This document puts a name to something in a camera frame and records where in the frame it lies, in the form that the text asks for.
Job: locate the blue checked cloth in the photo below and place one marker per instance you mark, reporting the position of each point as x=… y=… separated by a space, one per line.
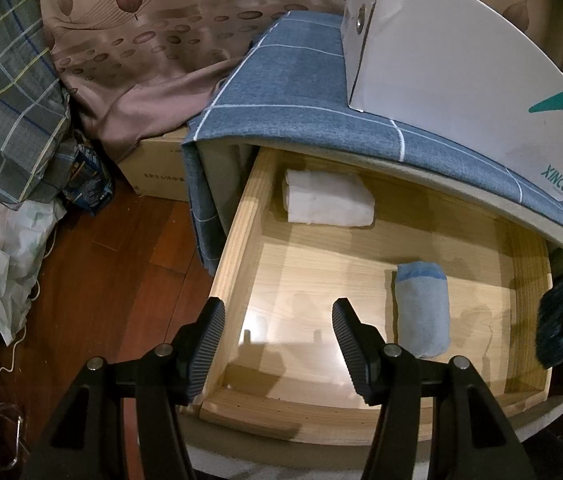
x=286 y=75

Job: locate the grey plaid bedding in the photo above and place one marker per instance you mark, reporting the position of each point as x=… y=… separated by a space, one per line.
x=6 y=100

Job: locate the white underwear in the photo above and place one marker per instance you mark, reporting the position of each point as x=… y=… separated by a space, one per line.
x=329 y=200

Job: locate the light blue underwear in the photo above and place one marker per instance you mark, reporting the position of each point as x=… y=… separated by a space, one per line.
x=421 y=310

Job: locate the white shoe box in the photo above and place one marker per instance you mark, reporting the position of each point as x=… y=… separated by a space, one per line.
x=461 y=60

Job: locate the brown cardboard box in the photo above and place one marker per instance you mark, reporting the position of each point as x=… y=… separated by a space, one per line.
x=156 y=170

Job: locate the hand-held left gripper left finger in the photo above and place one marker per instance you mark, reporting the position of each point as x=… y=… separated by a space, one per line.
x=206 y=342

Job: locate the wooden drawer with grey front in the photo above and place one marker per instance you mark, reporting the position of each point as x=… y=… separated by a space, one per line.
x=336 y=270

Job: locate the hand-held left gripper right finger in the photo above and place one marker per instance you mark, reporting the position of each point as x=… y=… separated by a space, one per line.
x=349 y=347

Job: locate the beige leaf print curtain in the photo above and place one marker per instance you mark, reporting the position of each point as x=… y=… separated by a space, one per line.
x=161 y=60

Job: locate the blue plastic packet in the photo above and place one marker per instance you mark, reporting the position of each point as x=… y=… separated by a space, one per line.
x=89 y=185

